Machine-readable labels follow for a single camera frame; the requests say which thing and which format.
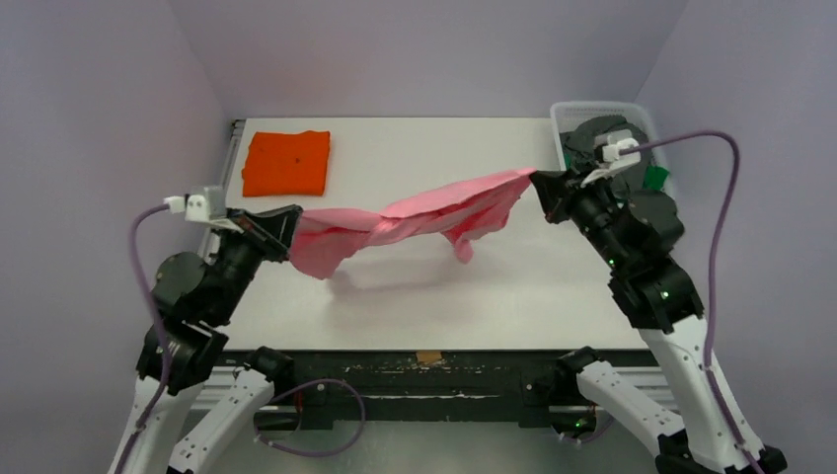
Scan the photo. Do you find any brown tape piece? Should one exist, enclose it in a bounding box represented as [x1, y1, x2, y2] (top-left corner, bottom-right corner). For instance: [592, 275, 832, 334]
[416, 351, 444, 365]

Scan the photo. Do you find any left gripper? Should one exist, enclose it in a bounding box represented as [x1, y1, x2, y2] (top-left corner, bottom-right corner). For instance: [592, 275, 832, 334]
[209, 202, 302, 321]

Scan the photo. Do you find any grey t shirt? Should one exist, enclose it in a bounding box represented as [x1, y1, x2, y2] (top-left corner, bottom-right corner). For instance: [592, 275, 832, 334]
[560, 115, 652, 200]

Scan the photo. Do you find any pink t shirt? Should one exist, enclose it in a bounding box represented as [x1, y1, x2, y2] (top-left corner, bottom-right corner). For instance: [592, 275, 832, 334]
[290, 168, 535, 279]

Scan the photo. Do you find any white plastic basket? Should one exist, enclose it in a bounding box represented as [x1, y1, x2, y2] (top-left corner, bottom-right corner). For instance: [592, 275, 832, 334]
[550, 101, 674, 197]

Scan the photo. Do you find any folded orange t shirt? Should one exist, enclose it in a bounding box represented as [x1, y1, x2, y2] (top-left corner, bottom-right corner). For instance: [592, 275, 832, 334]
[241, 130, 331, 198]

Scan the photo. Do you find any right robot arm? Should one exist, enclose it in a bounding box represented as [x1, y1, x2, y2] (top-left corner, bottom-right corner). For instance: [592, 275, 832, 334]
[530, 171, 788, 473]

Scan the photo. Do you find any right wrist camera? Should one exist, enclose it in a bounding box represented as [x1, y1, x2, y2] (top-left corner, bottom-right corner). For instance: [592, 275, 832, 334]
[580, 129, 642, 188]

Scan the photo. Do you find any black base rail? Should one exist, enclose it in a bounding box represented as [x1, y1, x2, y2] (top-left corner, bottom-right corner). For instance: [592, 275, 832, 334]
[222, 350, 629, 434]

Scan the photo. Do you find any green t shirt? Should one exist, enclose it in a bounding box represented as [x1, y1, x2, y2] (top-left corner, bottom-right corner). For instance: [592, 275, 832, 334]
[563, 151, 669, 194]

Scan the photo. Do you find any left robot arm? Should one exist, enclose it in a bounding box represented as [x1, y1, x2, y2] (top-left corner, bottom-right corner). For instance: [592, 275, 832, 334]
[110, 203, 303, 473]

